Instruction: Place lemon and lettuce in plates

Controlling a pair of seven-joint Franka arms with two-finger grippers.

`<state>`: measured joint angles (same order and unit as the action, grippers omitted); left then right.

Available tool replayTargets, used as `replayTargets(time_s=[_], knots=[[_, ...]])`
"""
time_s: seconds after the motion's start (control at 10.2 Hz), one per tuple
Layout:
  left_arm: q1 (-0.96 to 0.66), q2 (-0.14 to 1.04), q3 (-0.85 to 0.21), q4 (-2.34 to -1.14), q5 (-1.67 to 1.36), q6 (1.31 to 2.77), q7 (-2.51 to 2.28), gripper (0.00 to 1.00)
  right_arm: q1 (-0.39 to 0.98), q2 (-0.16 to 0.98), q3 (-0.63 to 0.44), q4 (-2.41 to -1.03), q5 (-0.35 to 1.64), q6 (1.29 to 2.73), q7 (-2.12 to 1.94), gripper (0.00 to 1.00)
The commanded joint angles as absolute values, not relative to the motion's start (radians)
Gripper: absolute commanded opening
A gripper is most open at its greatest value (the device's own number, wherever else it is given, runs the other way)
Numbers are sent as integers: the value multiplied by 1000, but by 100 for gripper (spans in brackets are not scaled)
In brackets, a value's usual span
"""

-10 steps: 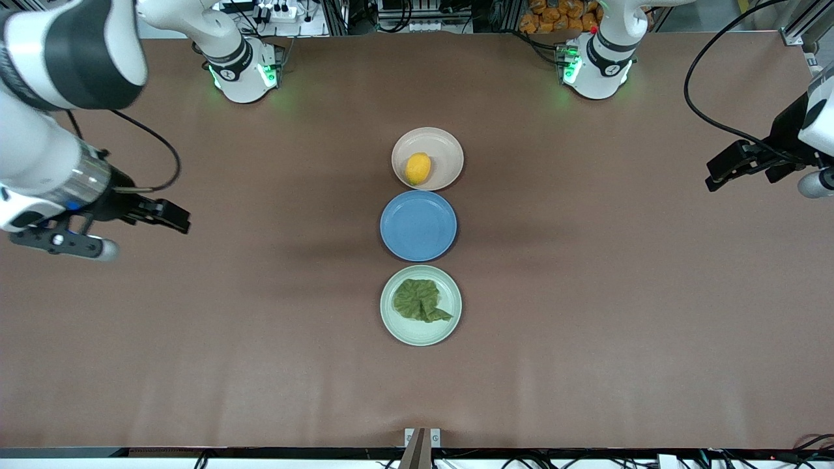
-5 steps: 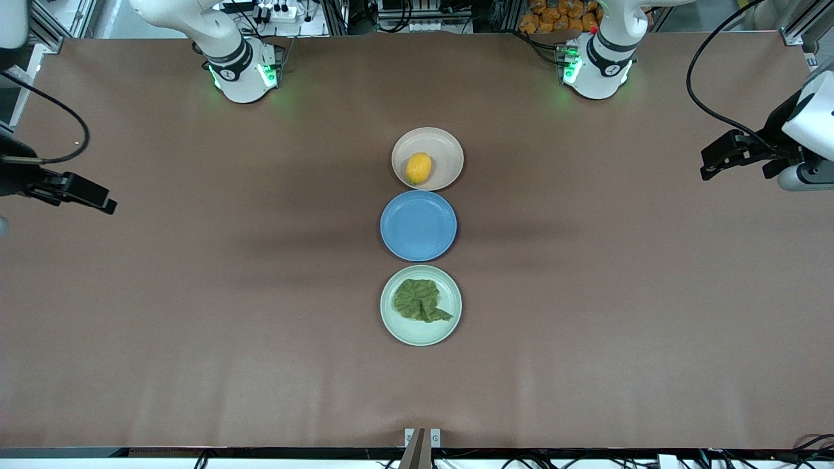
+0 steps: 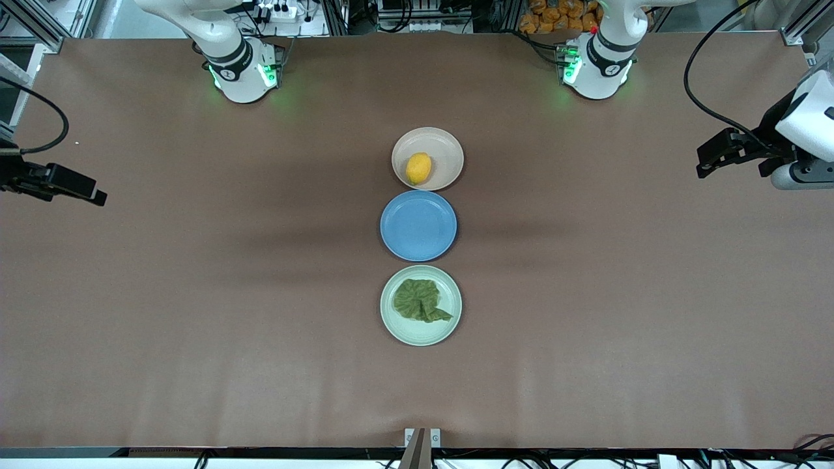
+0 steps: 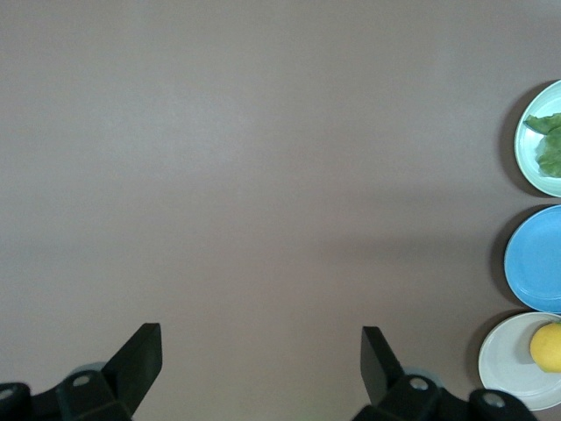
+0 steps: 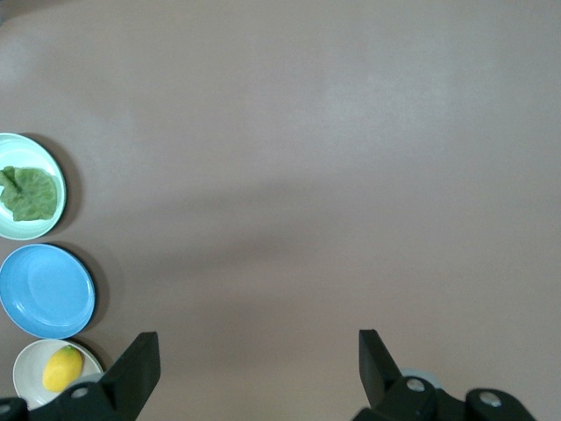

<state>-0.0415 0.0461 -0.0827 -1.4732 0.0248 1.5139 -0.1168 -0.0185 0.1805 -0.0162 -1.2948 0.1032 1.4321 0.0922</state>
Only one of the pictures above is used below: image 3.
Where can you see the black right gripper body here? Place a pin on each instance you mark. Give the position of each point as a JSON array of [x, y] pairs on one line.
[[14, 176]]

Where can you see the yellow lemon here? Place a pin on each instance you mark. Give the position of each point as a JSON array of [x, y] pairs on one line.
[[418, 169]]

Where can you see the green lettuce leaf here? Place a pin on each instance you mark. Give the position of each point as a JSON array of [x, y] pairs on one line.
[[420, 301]]

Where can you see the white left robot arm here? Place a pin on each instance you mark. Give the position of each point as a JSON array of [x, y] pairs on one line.
[[603, 58]]

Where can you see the bag of orange snacks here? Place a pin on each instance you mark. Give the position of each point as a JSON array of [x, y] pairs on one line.
[[554, 16]]

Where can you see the beige plate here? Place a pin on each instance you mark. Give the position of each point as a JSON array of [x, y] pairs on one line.
[[446, 153]]

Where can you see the white power strip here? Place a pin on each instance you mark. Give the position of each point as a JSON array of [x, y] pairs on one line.
[[279, 12]]

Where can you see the blue plate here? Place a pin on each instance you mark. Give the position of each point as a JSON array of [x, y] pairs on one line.
[[419, 225]]

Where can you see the black table edge trim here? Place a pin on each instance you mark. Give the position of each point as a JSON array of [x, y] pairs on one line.
[[260, 451]]

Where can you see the mint green plate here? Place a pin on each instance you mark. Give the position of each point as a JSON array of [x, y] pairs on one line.
[[417, 333]]

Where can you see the aluminium frame profile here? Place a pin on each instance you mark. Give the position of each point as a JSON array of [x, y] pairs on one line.
[[49, 40]]

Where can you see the brown camera mount post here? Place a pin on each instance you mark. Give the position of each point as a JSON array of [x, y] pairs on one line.
[[417, 453]]

